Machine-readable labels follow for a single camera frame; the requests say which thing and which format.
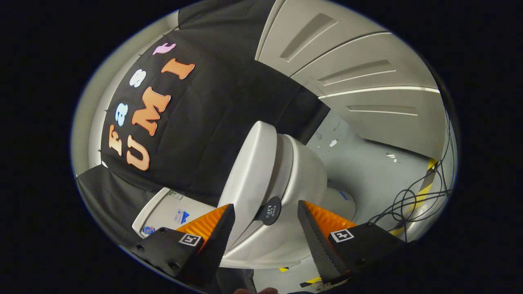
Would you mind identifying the yellow black floor tape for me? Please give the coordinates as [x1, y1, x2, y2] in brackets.
[387, 158, 440, 238]

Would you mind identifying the bundle of black cables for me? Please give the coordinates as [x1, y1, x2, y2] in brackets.
[368, 104, 456, 242]

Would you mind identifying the black backdrop cloth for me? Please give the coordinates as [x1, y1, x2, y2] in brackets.
[76, 0, 331, 247]

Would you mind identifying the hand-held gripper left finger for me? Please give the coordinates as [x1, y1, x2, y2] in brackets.
[131, 204, 236, 287]

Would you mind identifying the black round lid tab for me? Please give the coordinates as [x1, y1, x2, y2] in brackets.
[253, 196, 282, 226]

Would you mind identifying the white toilet bowl with seat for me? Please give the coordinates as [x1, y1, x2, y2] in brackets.
[221, 133, 357, 270]

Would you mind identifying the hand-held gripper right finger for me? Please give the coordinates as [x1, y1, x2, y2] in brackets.
[297, 200, 409, 284]

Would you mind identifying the white drawer cabinet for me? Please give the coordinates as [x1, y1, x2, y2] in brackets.
[255, 0, 447, 160]

